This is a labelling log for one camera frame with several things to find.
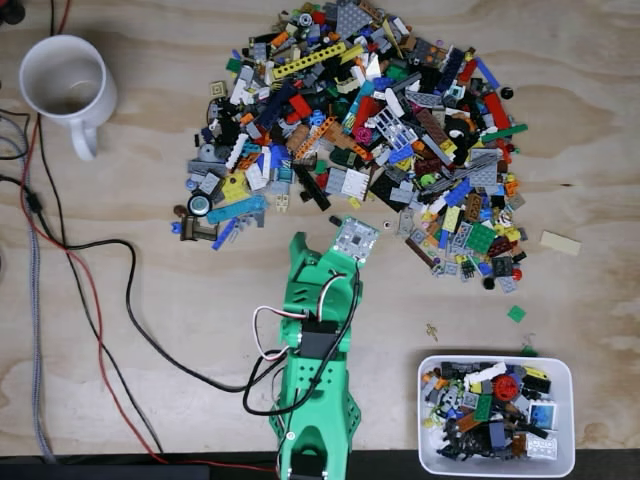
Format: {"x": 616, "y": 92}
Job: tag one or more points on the small black Lego piece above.
{"x": 334, "y": 220}

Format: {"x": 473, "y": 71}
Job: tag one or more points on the black long Lego piece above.
{"x": 312, "y": 186}

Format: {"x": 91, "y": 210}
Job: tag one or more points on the blue Lego bar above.
{"x": 225, "y": 234}

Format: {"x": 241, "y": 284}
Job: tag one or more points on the light blue long Lego plate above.
{"x": 237, "y": 209}

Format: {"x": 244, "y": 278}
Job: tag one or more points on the grey and white Lego plate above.
{"x": 347, "y": 182}

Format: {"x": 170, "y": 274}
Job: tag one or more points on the yellow Lego slope piece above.
{"x": 234, "y": 187}

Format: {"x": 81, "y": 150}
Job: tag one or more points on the olive brown Lego piece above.
{"x": 197, "y": 229}

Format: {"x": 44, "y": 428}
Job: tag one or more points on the large black Lego plate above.
{"x": 387, "y": 189}

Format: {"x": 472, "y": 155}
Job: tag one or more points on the small gold Lego piece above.
{"x": 432, "y": 331}

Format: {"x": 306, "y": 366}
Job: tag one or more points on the brown long Lego plate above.
{"x": 419, "y": 251}

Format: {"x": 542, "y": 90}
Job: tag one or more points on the round silver Lego wheel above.
{"x": 199, "y": 205}

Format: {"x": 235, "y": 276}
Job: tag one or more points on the orange Lego beam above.
{"x": 315, "y": 135}

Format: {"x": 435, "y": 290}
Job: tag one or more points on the small blue Lego piece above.
{"x": 175, "y": 227}

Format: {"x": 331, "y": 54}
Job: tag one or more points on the small brown round Lego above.
{"x": 178, "y": 209}

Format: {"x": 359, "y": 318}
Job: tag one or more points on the magenta Lego piece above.
{"x": 362, "y": 135}

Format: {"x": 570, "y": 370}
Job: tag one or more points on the grey half round Lego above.
{"x": 208, "y": 154}

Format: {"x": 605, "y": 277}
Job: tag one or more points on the yellow Lego plate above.
{"x": 451, "y": 218}

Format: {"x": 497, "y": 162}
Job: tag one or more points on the dark blue Lego piece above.
{"x": 277, "y": 106}

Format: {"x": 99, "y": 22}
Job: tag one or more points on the white Lego window grid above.
{"x": 395, "y": 127}

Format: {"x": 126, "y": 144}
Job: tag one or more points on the orange brown Lego plate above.
{"x": 467, "y": 422}

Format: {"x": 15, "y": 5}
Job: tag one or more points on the white long Lego piece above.
{"x": 486, "y": 373}

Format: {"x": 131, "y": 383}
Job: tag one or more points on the green Lego plate with studs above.
{"x": 482, "y": 407}

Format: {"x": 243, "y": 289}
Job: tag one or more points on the green square Lego plate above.
{"x": 482, "y": 237}

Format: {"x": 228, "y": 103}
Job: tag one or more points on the tan square Lego tile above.
{"x": 218, "y": 89}

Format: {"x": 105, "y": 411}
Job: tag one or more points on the red Lego wheel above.
{"x": 506, "y": 387}

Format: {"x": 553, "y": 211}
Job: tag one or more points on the small grey Lego plate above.
{"x": 508, "y": 285}

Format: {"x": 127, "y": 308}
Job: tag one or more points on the small green Lego plate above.
{"x": 516, "y": 314}

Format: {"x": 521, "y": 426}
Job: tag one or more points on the large grey Lego plate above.
{"x": 484, "y": 174}

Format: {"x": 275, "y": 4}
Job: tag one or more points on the yellow long Lego beam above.
{"x": 307, "y": 59}

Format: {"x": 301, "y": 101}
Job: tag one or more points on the small red round Lego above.
{"x": 516, "y": 274}

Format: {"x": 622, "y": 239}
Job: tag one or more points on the small green Lego brick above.
{"x": 233, "y": 64}

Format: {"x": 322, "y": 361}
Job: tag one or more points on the small green Lego leaf piece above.
{"x": 528, "y": 351}

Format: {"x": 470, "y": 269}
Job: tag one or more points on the blue transparent Lego box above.
{"x": 542, "y": 416}

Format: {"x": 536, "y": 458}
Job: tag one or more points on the green long Lego plate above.
{"x": 506, "y": 132}

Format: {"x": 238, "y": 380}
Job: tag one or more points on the red long Lego brick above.
{"x": 496, "y": 111}

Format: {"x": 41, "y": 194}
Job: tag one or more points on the white Lego grid brick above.
{"x": 541, "y": 446}

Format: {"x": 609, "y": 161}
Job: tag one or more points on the grey Lego wedge plate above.
{"x": 352, "y": 17}

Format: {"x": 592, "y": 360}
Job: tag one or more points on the white plastic bin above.
{"x": 567, "y": 410}

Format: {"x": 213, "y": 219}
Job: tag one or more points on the tan Lego plate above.
{"x": 560, "y": 243}

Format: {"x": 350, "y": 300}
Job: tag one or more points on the black round Lego piece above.
{"x": 507, "y": 92}

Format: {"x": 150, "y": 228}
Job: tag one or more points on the white ceramic mug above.
{"x": 67, "y": 80}

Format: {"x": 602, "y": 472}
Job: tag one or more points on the white camera circuit board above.
{"x": 355, "y": 240}

